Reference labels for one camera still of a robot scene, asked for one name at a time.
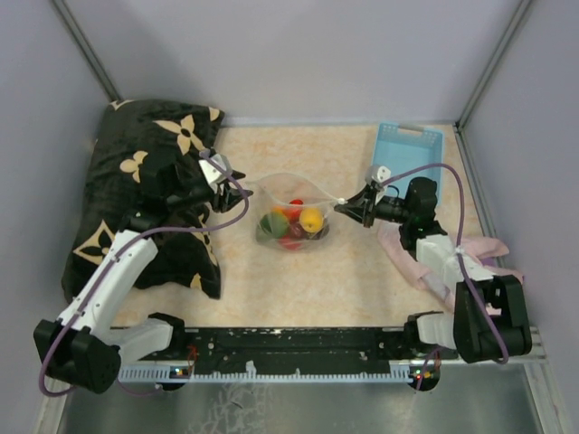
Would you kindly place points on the blue plastic basket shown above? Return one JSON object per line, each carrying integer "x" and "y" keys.
{"x": 402, "y": 148}

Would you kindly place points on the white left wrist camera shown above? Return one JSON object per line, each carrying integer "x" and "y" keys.
{"x": 215, "y": 168}

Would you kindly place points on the dark brown toy fruit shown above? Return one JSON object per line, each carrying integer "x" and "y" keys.
{"x": 296, "y": 232}

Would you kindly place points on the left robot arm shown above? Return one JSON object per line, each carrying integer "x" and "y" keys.
{"x": 79, "y": 349}

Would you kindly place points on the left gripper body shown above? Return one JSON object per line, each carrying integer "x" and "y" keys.
{"x": 188, "y": 193}

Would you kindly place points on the small dark toy fruit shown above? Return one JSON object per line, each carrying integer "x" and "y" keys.
{"x": 320, "y": 235}

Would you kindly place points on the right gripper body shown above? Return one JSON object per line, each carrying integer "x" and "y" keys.
{"x": 392, "y": 209}

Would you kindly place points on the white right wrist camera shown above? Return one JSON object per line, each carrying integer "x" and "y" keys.
{"x": 375, "y": 177}

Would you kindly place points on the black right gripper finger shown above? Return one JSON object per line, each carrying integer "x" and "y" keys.
{"x": 359, "y": 198}
{"x": 352, "y": 211}

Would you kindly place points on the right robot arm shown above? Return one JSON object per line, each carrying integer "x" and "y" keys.
{"x": 486, "y": 317}

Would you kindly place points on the clear dotted zip bag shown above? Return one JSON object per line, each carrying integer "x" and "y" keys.
{"x": 280, "y": 189}

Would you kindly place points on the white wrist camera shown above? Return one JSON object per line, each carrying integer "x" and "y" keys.
{"x": 215, "y": 168}
{"x": 375, "y": 177}

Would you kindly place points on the green orange toy mango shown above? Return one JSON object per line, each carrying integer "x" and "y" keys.
{"x": 290, "y": 213}

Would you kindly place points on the pink cloth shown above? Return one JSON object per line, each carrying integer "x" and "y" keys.
{"x": 440, "y": 263}

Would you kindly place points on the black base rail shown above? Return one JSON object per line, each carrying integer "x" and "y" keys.
{"x": 317, "y": 350}

